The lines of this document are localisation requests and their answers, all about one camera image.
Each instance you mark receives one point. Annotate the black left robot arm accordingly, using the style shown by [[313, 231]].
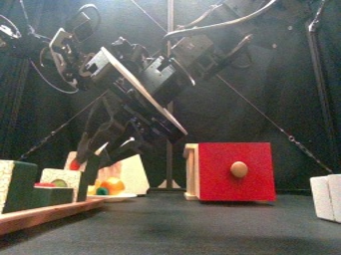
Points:
[[17, 40]]

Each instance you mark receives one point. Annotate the vertical metal frame pole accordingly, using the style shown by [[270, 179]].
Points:
[[170, 159]]

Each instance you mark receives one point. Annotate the dark metal frame bar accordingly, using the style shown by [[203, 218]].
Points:
[[321, 99]]

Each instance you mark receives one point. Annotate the white foam block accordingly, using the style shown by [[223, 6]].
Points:
[[321, 196]]

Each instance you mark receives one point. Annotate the dark green nori sushi piece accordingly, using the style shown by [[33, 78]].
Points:
[[91, 179]]

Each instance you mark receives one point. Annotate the red drawer with wooden knob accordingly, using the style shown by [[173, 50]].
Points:
[[253, 179]]

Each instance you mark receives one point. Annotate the pink white toy shrimp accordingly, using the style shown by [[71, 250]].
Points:
[[108, 171]]

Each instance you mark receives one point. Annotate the small green toy ball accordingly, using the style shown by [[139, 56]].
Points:
[[102, 191]]

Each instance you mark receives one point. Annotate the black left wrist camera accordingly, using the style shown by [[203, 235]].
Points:
[[82, 23]]

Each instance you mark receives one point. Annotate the red topped green sushi block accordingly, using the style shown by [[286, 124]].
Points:
[[54, 196]]

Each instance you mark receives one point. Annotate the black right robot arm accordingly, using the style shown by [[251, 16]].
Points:
[[199, 53]]

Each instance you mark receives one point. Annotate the orange toy fruit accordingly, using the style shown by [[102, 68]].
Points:
[[112, 185]]

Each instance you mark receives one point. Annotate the wooden serving board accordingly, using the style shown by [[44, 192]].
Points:
[[44, 215]]

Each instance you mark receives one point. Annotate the white plate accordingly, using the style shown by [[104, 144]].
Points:
[[115, 198]]

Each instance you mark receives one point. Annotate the yellow toy food piece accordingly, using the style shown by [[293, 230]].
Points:
[[91, 189]]

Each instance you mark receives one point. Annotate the white wedge rice ball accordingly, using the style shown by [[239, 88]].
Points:
[[135, 176]]

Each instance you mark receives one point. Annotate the light wooden drawer casing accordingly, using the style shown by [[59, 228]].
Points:
[[190, 172]]

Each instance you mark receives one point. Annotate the white sushi piece red filling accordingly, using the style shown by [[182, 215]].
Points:
[[71, 158]]

